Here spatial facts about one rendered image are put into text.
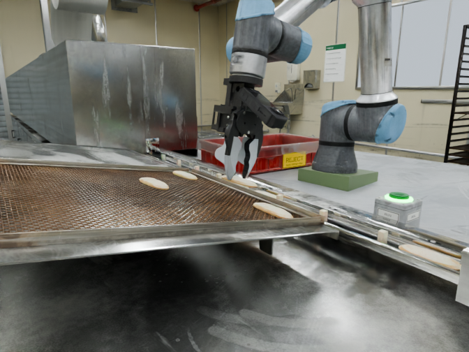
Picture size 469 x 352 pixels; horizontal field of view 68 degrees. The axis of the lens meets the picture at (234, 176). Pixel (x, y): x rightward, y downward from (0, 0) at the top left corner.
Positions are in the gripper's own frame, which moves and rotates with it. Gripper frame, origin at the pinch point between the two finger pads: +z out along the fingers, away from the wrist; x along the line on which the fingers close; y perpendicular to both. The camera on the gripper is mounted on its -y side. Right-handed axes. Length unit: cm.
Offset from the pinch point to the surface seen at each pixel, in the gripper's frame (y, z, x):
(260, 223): -17.8, 4.2, 11.3
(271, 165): 34, 3, -50
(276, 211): -13.2, 4.3, 2.5
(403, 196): -24.2, -0.3, -24.4
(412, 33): 167, -171, -453
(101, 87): 84, -18, -2
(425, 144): 128, -22, -475
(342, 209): -13.8, 5.1, -19.8
